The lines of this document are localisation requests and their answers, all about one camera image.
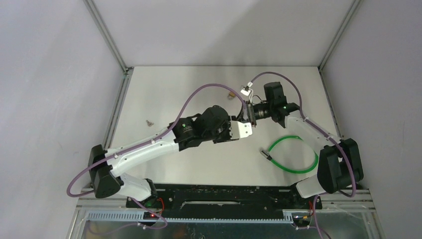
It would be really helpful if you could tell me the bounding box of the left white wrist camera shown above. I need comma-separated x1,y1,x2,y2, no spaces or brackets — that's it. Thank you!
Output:
229,120,253,140

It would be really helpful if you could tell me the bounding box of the aluminium frame rail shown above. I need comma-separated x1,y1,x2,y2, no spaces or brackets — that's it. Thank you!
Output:
317,0,364,137
84,0,130,148

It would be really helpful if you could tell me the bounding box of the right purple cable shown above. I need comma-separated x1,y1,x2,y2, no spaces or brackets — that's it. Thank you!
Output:
249,72,358,239

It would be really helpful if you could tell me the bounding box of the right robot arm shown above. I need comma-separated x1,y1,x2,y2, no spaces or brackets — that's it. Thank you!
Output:
248,82,364,208

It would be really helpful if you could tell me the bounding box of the right aluminium frame rail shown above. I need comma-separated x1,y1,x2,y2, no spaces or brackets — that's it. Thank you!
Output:
317,0,364,137

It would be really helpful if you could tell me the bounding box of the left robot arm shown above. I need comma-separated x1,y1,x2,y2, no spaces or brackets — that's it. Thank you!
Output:
88,105,252,208

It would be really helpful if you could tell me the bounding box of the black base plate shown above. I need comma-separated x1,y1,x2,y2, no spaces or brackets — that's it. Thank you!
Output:
141,184,322,221

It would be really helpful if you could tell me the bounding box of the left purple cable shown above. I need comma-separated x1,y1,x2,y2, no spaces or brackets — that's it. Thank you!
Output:
66,84,248,230

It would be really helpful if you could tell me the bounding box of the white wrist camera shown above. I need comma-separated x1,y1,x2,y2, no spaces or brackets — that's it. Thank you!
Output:
229,120,253,140
240,81,254,102

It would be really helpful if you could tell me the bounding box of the green cable lock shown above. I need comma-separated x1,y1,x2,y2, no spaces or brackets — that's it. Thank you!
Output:
259,135,319,174

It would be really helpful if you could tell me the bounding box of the left aluminium frame rail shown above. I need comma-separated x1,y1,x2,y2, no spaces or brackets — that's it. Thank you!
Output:
84,0,130,148

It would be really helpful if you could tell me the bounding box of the small brass padlock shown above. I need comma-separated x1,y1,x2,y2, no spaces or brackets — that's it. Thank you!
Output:
227,92,236,100

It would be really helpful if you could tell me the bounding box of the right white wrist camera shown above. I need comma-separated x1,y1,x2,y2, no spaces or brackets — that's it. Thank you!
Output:
240,81,254,102

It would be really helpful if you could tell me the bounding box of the purple cable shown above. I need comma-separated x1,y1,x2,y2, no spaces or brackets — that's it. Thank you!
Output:
249,72,358,239
66,84,248,230

